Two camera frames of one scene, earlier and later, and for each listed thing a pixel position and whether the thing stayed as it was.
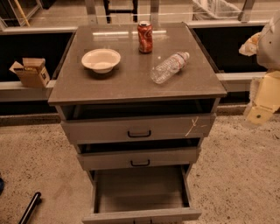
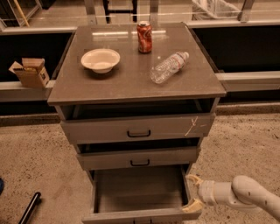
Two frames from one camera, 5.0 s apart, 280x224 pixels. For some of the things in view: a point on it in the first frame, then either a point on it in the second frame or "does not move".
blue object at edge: (2, 185) does not move
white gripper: (269, 48) -> (206, 192)
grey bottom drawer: (143, 195) does not move
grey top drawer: (137, 121) does not move
